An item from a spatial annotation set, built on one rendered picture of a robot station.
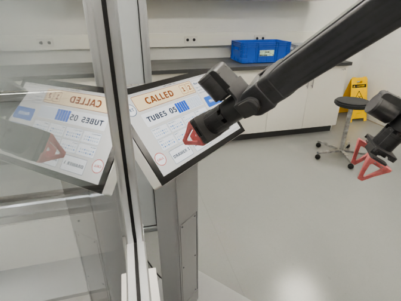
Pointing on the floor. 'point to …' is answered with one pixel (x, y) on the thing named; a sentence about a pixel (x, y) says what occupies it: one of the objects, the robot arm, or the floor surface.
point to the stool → (352, 104)
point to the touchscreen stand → (184, 244)
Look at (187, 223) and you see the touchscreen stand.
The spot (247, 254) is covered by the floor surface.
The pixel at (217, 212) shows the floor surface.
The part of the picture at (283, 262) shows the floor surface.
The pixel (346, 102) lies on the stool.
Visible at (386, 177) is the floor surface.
